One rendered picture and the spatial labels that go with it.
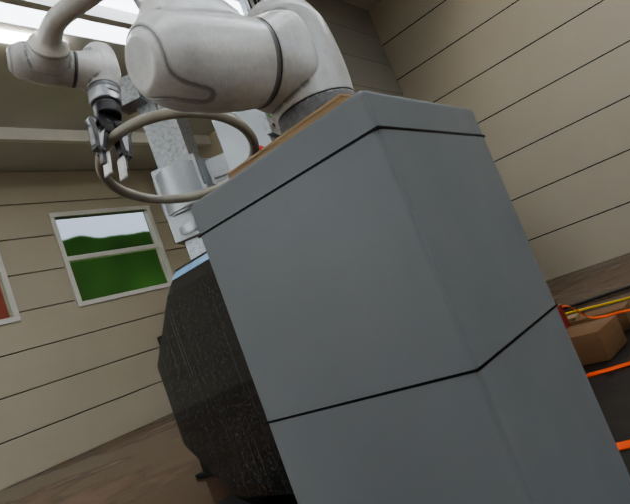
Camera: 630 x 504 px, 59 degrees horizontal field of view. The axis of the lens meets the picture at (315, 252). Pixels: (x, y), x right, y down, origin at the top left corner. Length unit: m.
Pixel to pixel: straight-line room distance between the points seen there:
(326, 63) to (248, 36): 0.15
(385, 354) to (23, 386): 7.44
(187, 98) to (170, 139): 2.20
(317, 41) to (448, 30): 6.36
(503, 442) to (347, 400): 0.23
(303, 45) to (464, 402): 0.63
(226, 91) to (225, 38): 0.08
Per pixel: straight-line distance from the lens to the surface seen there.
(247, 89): 0.95
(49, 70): 1.73
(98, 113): 1.69
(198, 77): 0.90
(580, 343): 2.33
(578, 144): 6.76
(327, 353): 0.86
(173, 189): 2.98
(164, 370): 2.10
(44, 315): 8.41
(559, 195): 6.80
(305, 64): 1.01
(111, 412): 8.52
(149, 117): 1.59
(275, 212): 0.88
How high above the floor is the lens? 0.53
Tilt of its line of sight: 6 degrees up
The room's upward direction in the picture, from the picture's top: 21 degrees counter-clockwise
